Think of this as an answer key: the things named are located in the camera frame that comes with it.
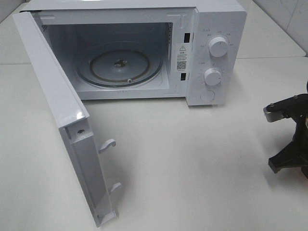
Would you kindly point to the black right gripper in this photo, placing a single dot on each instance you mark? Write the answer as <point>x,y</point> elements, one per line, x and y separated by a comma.
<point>298,157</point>

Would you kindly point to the round white door button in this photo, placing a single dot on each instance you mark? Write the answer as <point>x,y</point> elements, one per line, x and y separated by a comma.
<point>207,96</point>

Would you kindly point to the white microwave door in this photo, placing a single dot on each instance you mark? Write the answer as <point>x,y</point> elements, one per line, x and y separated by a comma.
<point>71,118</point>

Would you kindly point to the lower white timer knob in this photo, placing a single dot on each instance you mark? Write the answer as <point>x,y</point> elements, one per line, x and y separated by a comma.
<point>212,76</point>

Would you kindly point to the upper white power knob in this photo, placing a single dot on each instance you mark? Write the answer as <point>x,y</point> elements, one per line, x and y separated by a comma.
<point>218,46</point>

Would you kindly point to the white microwave oven body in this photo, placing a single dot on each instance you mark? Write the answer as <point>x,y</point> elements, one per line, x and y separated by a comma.
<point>181,30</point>

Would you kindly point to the glass microwave turntable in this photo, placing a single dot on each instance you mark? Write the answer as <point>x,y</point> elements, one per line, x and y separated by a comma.
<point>119,64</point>

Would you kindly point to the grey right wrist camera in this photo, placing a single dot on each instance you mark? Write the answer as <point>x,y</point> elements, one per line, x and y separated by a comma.
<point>273,116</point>

